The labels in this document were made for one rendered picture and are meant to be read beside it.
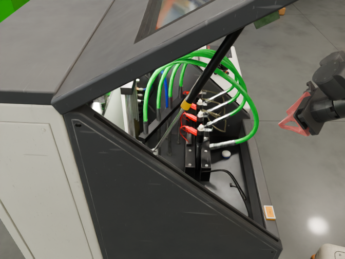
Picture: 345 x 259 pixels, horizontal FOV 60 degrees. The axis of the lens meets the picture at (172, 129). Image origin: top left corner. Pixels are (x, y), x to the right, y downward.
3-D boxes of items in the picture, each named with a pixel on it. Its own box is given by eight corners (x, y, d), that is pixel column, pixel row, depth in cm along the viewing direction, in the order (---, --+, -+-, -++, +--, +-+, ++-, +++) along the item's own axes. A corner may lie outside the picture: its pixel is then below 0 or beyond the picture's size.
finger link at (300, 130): (268, 122, 74) (300, 113, 66) (280, 104, 78) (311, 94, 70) (283, 141, 76) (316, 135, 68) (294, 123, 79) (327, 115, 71)
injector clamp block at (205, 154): (207, 192, 123) (211, 167, 113) (183, 191, 123) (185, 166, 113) (205, 137, 148) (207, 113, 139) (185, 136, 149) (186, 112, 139)
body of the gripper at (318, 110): (294, 116, 67) (324, 109, 61) (311, 89, 72) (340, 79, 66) (310, 136, 69) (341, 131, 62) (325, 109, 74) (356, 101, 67)
